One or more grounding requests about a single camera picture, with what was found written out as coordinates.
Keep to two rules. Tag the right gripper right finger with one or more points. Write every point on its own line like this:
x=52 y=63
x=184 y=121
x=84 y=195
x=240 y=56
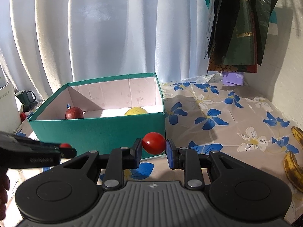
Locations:
x=185 y=159

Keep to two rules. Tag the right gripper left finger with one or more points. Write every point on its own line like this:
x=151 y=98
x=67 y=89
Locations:
x=117 y=161

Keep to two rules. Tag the red cherry tomato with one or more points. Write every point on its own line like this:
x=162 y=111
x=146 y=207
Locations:
x=154 y=143

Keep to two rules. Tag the small red tomato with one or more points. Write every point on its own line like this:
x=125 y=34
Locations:
x=65 y=145

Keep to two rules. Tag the teal cardboard box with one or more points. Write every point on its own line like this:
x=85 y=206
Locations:
x=104 y=101

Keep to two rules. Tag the small red object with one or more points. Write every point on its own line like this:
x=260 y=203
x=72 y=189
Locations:
x=22 y=116

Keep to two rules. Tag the floral plastic tablecloth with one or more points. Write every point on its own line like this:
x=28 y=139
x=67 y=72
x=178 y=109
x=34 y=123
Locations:
x=234 y=120

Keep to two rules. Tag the yellow pear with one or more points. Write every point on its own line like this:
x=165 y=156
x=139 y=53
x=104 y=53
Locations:
x=136 y=111

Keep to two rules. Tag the dark green mug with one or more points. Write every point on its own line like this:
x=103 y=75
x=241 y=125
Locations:
x=27 y=98

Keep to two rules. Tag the dark red fruit in box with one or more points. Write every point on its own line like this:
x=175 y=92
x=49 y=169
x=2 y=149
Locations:
x=74 y=113

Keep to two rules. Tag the purple small box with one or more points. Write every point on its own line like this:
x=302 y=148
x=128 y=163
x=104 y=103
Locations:
x=232 y=78

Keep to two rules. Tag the spotted banana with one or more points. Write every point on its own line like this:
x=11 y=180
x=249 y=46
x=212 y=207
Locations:
x=293 y=170
x=298 y=134

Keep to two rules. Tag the white curtain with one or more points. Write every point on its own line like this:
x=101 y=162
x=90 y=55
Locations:
x=47 y=43

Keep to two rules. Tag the dark hanging plastic bags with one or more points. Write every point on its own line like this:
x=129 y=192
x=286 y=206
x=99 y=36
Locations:
x=237 y=33

